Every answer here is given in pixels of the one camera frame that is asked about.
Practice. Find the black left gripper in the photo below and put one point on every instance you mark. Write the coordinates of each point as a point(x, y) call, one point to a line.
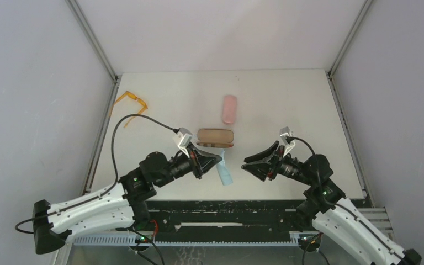
point(196, 165)

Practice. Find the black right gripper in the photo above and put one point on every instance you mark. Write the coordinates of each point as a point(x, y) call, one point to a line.
point(274, 164)

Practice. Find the brown glasses case red stripe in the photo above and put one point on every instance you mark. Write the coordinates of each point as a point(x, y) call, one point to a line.
point(215, 138)

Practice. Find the light blue cloth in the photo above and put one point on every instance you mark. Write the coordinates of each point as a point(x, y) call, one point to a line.
point(223, 171)

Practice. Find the pink glasses case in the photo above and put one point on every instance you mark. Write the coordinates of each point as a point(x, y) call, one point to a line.
point(229, 109)

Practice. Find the orange translucent sunglasses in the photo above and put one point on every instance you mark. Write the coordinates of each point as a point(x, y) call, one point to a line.
point(125, 103)

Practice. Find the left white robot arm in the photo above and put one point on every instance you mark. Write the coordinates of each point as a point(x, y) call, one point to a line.
point(122, 206)

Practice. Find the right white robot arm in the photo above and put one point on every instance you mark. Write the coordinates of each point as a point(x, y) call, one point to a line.
point(327, 208)

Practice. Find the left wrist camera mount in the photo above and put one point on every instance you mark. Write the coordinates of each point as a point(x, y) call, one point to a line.
point(182, 139)

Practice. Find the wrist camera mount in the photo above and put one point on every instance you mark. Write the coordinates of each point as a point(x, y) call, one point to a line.
point(287, 138)
point(182, 139)

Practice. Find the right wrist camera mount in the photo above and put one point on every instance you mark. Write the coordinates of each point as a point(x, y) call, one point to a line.
point(287, 138)

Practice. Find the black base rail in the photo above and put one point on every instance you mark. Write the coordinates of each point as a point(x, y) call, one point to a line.
point(227, 221)

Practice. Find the aluminium frame post right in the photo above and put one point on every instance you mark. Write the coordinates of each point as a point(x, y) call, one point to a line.
point(365, 8)

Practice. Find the aluminium frame post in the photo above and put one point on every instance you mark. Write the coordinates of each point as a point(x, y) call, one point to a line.
point(365, 8)
point(94, 42)

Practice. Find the aluminium frame post left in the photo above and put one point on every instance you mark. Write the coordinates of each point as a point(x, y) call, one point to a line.
point(94, 42)

